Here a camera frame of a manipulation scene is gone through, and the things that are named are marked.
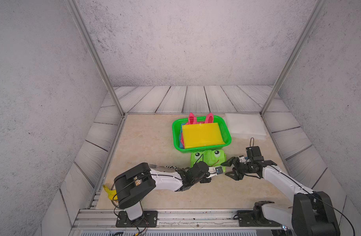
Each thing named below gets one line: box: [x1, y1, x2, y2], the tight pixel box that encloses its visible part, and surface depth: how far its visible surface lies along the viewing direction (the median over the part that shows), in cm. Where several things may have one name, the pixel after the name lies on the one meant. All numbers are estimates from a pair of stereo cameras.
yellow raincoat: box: [181, 122, 226, 149], surface depth 104 cm
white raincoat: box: [224, 113, 268, 141], surface depth 113 cm
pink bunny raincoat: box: [180, 112, 214, 149], surface depth 107 cm
